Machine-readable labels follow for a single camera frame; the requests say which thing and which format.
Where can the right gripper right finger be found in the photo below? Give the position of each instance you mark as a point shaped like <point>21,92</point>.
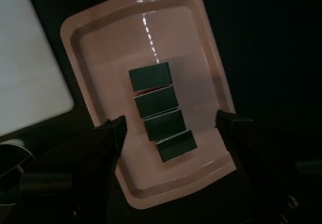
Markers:
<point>267,177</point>

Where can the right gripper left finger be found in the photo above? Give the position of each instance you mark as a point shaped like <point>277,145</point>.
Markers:
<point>75,171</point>

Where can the green nori sushi piece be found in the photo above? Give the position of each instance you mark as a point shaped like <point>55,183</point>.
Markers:
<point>150,76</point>
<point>175,146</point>
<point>164,124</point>
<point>155,101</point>

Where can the white cutting board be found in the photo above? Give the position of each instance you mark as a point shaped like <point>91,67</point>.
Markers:
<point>29,61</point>

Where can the pink plastic tray plate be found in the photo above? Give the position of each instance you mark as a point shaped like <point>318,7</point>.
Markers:
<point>108,52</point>

